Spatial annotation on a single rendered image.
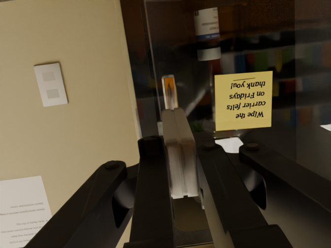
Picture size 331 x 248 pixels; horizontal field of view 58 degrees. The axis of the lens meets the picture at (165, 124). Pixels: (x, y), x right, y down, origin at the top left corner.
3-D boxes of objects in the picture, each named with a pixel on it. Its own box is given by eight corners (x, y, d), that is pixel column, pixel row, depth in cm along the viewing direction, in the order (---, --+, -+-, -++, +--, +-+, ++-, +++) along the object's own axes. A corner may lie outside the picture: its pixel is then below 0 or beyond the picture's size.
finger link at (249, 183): (201, 170, 13) (271, 161, 13) (188, 132, 17) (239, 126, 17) (204, 201, 13) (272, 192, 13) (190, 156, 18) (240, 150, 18)
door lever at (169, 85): (156, 71, 39) (176, 69, 39) (165, 140, 41) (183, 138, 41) (156, 76, 33) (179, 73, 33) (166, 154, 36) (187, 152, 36)
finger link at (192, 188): (179, 142, 14) (195, 140, 14) (172, 108, 21) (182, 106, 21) (185, 198, 15) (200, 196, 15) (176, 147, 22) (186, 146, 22)
